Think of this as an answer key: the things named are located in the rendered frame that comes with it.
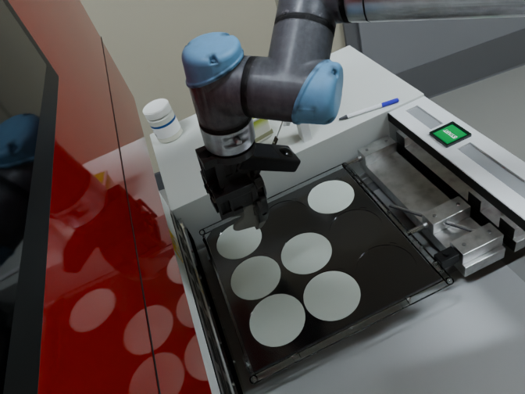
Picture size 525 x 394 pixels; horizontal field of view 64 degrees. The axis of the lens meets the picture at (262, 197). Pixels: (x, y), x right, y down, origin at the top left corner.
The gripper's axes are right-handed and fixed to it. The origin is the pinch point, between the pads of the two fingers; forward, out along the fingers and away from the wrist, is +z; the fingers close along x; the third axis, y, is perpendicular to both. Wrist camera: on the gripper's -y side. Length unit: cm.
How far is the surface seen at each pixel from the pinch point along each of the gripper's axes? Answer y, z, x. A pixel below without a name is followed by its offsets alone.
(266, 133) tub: -13.7, 3.6, -25.7
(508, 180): -40.7, -2.6, 16.2
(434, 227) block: -28.4, 4.8, 14.2
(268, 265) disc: 0.9, 9.7, 3.1
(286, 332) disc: 4.4, 8.1, 17.5
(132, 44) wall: -2, 35, -158
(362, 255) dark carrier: -14.5, 6.8, 11.6
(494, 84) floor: -183, 93, -92
